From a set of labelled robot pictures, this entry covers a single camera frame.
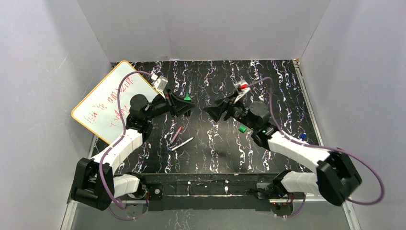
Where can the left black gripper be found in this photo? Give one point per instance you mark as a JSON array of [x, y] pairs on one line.
[[170, 102]]

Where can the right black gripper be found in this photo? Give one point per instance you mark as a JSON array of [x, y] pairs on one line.
[[229, 106]]

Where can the black green highlighter pen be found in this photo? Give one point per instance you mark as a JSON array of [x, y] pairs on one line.
[[187, 97]]

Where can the green highlighter cap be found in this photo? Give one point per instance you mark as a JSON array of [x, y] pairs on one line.
[[242, 128]]

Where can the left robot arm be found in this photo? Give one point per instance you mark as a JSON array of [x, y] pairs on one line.
[[94, 181]]

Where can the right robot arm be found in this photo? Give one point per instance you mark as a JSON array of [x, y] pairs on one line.
[[332, 173]]

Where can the pink pen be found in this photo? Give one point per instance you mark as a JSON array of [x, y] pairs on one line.
[[175, 135]]

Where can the silver pen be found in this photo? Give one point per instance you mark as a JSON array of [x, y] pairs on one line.
[[182, 144]]

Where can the yellow framed whiteboard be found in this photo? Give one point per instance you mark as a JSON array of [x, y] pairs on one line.
[[98, 111]]

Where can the blue marker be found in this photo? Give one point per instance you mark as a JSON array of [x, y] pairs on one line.
[[303, 136]]

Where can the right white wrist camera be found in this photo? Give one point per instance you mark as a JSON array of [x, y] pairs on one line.
[[242, 88]]

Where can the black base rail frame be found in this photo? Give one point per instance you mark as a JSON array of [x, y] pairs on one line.
[[176, 191]]

